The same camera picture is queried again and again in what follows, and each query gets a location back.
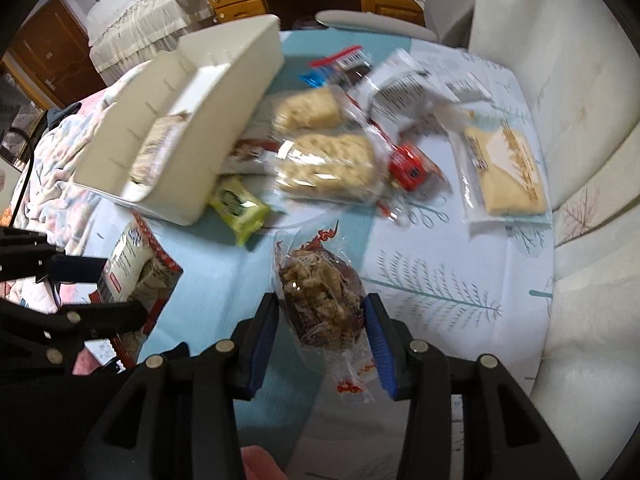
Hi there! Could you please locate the brown white snack packet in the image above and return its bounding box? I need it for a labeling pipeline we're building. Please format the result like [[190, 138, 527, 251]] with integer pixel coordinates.
[[220, 135, 281, 176]]

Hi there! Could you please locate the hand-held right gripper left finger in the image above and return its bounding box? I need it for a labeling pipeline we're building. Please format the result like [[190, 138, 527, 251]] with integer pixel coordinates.
[[82, 291, 281, 480]]

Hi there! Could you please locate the white leaf print curtain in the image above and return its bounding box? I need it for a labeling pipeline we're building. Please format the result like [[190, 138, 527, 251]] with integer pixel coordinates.
[[467, 0, 640, 480]]

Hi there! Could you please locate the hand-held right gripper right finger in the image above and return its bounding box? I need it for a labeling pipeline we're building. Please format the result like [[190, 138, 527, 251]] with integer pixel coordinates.
[[364, 292, 581, 480]]

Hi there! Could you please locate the dark blue cloth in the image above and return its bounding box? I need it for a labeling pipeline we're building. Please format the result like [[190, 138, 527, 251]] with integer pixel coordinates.
[[45, 102, 83, 131]]

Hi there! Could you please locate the grey office chair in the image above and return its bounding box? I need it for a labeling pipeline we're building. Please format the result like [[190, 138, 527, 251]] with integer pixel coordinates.
[[315, 0, 476, 43]]

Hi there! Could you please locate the person's right hand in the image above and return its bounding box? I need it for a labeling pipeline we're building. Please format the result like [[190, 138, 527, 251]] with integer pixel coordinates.
[[241, 445, 287, 480]]

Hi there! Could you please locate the wooden door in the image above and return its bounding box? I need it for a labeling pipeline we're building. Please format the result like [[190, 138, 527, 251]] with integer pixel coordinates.
[[0, 0, 108, 111]]

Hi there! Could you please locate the pink cloth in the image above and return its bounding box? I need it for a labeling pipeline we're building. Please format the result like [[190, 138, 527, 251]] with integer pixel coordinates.
[[70, 342, 126, 376]]

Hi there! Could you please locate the beige sandwich cracker packet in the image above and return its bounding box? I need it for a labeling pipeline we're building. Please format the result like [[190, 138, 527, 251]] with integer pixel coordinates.
[[447, 115, 553, 236]]

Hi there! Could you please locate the floral blanket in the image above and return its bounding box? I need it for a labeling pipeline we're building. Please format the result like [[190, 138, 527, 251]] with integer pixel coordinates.
[[0, 60, 156, 311]]

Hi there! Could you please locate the white lace cover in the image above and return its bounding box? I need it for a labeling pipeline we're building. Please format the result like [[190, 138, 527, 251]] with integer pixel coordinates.
[[87, 0, 221, 86]]

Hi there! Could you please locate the white plastic bin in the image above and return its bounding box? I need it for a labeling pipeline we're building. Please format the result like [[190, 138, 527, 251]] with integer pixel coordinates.
[[72, 14, 286, 227]]

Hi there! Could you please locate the red black small packet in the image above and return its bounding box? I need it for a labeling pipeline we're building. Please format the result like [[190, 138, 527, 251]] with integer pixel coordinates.
[[299, 46, 373, 91]]

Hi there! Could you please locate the red white snack packet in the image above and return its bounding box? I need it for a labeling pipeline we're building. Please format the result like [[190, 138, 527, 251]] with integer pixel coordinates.
[[90, 212, 183, 366]]

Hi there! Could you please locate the green snack packet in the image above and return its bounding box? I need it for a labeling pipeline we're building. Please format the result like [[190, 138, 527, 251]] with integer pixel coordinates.
[[207, 175, 271, 247]]

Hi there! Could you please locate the black cable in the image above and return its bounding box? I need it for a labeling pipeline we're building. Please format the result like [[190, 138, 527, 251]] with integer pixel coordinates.
[[7, 127, 40, 231]]

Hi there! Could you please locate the brown nut snack packet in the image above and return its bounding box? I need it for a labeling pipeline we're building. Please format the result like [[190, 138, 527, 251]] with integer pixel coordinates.
[[272, 222, 381, 403]]

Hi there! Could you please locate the clear rice cracker packet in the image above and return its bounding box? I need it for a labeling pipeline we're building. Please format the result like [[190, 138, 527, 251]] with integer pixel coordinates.
[[270, 85, 351, 133], [265, 127, 396, 208]]

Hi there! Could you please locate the white printed snack packet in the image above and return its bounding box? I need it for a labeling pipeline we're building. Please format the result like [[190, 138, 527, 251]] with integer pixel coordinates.
[[360, 49, 493, 133]]

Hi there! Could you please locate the beige printed snack packet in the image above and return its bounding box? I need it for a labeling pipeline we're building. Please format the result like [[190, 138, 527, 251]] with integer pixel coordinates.
[[129, 112, 193, 186]]

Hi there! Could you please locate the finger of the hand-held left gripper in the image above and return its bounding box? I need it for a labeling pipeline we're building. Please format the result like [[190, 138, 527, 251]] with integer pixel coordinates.
[[0, 227, 108, 287], [0, 299, 149, 363]]

